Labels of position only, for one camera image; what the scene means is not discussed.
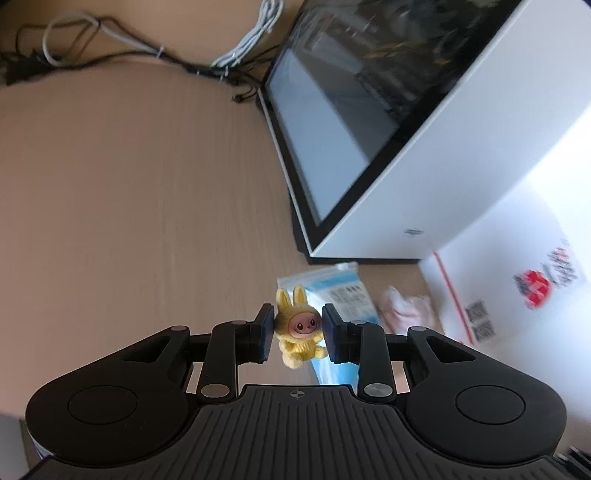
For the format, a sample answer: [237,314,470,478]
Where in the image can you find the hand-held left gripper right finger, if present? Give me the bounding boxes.
[322,303,468,406]

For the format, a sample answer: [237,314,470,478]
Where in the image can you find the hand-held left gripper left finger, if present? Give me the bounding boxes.
[121,302,276,405]

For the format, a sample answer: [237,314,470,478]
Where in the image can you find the yellow bunny toy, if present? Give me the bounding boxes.
[275,285,330,370]

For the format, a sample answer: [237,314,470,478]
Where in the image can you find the blue tissue packet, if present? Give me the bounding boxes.
[276,261,382,387]

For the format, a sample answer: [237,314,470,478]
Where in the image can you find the pink white wrapper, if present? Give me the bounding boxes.
[373,285,447,336]

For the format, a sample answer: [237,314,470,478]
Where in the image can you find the white box with red print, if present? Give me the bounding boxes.
[419,180,591,356]

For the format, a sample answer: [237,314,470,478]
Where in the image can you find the white computer case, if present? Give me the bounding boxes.
[255,0,591,267]

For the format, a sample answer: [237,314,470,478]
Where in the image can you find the black power adapter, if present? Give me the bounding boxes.
[0,52,51,86]

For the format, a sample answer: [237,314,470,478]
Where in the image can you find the black cables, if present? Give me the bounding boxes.
[0,15,265,105]

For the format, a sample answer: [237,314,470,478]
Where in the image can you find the white bundled power cable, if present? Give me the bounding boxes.
[211,0,285,71]

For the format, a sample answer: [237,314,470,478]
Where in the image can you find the grey looped cable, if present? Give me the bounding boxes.
[41,12,163,68]

